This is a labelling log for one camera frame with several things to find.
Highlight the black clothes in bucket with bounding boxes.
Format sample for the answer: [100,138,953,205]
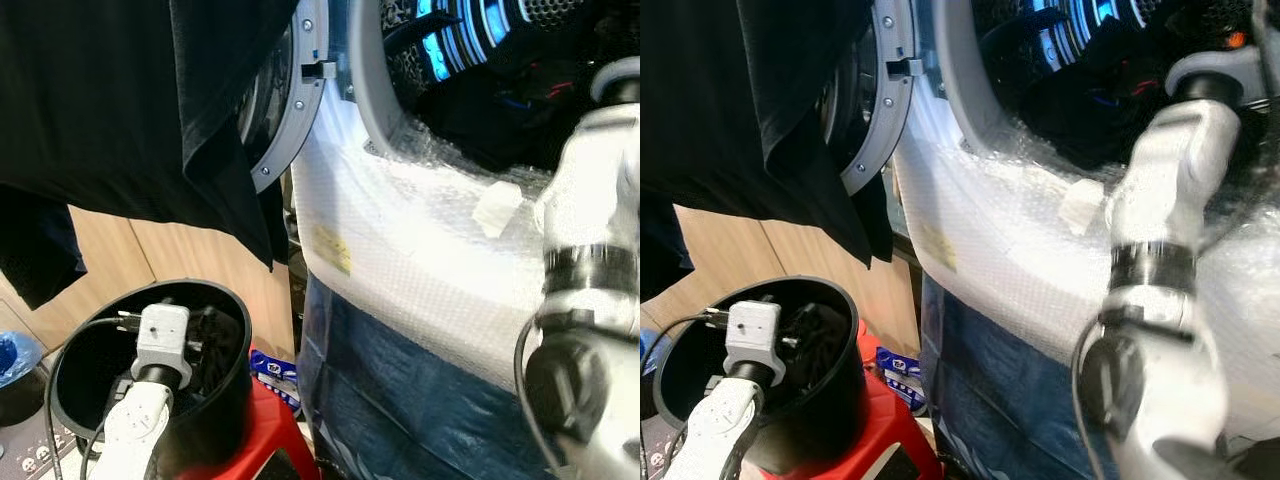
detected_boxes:
[184,304,239,389]
[774,299,853,383]

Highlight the dark navy hanging garment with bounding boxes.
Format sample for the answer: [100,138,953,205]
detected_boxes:
[640,188,683,302]
[0,184,88,310]

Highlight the yellow warning label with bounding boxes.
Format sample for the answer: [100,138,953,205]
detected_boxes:
[919,221,957,272]
[314,224,354,277]

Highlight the blue printed package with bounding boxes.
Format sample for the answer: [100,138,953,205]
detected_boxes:
[249,349,300,411]
[874,344,928,415]

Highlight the white tape patch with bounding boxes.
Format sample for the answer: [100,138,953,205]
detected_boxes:
[1057,177,1107,237]
[471,179,524,240]

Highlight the grey round washer door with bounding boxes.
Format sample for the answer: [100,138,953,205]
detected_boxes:
[238,0,333,197]
[838,0,918,197]

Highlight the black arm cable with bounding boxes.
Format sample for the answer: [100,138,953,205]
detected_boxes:
[1069,308,1113,479]
[640,308,733,403]
[44,312,143,480]
[512,314,563,473]

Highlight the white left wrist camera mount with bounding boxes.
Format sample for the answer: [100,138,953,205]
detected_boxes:
[132,302,192,390]
[721,297,784,387]

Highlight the black clothes in washer drum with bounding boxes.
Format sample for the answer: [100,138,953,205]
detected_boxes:
[413,38,613,173]
[1008,28,1203,173]

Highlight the large black hanging garment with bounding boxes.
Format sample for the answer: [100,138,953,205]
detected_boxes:
[640,0,882,267]
[0,0,302,267]

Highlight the blue plastic bag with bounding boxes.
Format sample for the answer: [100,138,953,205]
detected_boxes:
[0,331,44,388]

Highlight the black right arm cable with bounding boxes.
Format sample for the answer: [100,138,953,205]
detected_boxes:
[1069,308,1113,479]
[512,314,563,473]

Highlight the dark blue plastic sheet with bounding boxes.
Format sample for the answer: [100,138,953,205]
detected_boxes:
[297,274,563,480]
[914,274,1103,480]

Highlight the grey power strip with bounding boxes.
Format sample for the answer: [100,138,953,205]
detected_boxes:
[640,438,693,480]
[0,423,103,480]

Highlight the black plastic bucket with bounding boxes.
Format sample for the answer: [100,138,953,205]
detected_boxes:
[651,275,867,477]
[47,278,252,477]

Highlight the red plastic stool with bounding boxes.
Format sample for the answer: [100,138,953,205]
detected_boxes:
[174,378,322,480]
[758,328,943,480]

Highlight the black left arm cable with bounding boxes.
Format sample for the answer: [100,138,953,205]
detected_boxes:
[44,312,143,480]
[640,308,733,403]

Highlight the bubble-wrapped white washing machine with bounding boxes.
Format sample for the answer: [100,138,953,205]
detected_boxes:
[288,0,641,480]
[888,0,1280,480]

